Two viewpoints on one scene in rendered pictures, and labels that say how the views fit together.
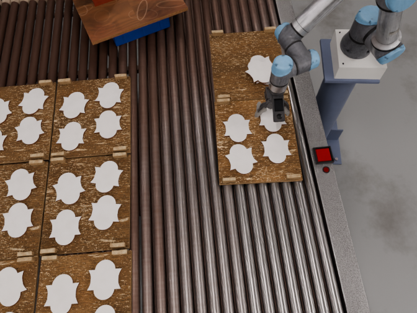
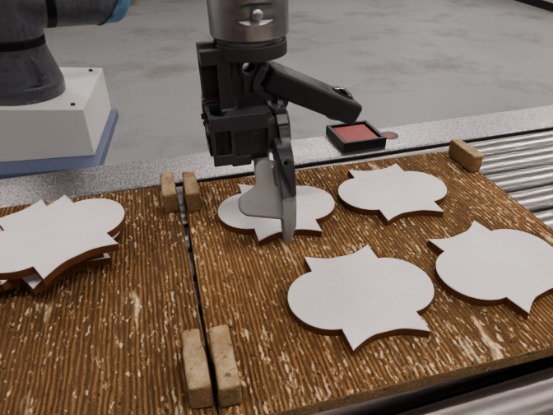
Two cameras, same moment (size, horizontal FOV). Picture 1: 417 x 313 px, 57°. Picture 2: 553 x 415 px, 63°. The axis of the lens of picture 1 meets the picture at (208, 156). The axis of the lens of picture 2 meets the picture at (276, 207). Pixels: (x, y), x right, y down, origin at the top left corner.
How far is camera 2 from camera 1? 1.55 m
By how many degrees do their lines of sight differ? 65
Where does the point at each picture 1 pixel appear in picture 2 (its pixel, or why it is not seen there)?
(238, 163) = (522, 265)
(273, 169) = (466, 194)
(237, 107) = (245, 309)
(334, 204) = (467, 124)
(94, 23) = not seen: outside the picture
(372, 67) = (95, 79)
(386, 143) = not seen: hidden behind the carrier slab
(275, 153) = (411, 188)
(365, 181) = not seen: hidden behind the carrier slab
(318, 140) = (310, 146)
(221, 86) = (104, 402)
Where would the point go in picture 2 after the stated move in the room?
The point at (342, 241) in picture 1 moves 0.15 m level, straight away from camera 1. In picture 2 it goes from (537, 115) to (462, 95)
